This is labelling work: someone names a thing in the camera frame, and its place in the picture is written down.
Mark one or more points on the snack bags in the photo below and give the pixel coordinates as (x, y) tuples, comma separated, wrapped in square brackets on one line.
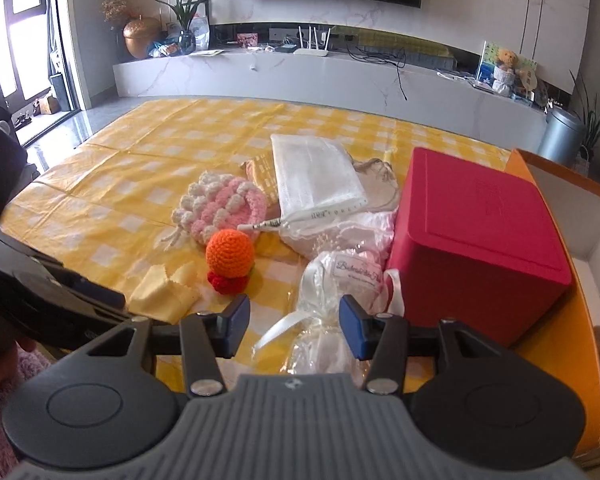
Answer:
[(162, 49)]

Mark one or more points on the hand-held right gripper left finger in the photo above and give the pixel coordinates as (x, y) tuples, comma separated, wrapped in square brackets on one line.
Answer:
[(236, 322)]

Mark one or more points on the clear plastic bag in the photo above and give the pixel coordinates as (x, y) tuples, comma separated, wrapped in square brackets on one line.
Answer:
[(375, 185)]

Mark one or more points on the teddy bear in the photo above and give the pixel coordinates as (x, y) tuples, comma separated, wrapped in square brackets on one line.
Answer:
[(506, 70)]

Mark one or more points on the copper round vase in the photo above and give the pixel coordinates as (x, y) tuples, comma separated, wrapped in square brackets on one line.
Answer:
[(141, 37)]

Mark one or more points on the person's left hand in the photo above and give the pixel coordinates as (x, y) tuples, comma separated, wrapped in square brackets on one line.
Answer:
[(0, 372)]

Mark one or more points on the white cardboard box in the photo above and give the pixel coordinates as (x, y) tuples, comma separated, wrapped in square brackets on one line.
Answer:
[(555, 360)]

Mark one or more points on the orange crochet toy red base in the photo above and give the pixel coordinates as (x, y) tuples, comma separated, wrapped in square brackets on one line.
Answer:
[(230, 252)]

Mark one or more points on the glass balcony door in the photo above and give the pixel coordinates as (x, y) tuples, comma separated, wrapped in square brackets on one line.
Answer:
[(25, 25)]

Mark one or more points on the dried flower bunch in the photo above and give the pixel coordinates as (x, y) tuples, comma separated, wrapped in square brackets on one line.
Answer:
[(116, 10)]

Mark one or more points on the red box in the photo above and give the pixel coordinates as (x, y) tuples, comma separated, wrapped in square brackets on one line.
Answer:
[(470, 240)]

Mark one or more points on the tall green potted plant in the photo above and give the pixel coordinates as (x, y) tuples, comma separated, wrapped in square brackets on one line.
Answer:
[(597, 125)]

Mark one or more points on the yellow printed packet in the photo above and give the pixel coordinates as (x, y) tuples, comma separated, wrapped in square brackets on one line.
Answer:
[(260, 175)]

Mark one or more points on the white router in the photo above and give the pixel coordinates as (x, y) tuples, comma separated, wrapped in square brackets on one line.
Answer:
[(310, 51)]

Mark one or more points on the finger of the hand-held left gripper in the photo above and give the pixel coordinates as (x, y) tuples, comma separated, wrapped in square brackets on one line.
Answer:
[(95, 287), (80, 317)]

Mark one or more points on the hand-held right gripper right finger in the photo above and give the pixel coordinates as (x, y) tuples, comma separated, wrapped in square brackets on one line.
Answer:
[(352, 330)]

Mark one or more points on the pink card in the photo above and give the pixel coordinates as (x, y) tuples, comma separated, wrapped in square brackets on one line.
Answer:
[(247, 40)]

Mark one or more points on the printed picture board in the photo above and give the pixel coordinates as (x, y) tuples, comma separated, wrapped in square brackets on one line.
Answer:
[(487, 60)]

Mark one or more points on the white organza gift bag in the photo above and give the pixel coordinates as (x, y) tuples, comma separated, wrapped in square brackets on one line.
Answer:
[(325, 280)]

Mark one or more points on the pink satin cloth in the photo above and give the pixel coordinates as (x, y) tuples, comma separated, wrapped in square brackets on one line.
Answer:
[(370, 230)]

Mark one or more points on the yellow cleaning cloth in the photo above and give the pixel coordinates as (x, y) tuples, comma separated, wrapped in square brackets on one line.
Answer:
[(160, 295)]

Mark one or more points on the white towel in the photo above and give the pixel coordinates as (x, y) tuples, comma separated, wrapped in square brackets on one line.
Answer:
[(315, 170)]

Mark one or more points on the white marble television cabinet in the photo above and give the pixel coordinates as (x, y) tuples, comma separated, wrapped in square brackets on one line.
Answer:
[(280, 80)]

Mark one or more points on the green plant blue vase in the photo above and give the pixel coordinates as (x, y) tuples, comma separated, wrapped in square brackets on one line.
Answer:
[(186, 20)]

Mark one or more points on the pink white crochet pouch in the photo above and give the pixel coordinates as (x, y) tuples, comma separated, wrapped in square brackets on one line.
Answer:
[(220, 205)]

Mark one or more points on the grey trash can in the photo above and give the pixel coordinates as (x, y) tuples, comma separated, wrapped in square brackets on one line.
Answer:
[(562, 135)]

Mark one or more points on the yellow checked tablecloth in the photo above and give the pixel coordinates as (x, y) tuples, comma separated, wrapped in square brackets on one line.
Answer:
[(130, 160)]

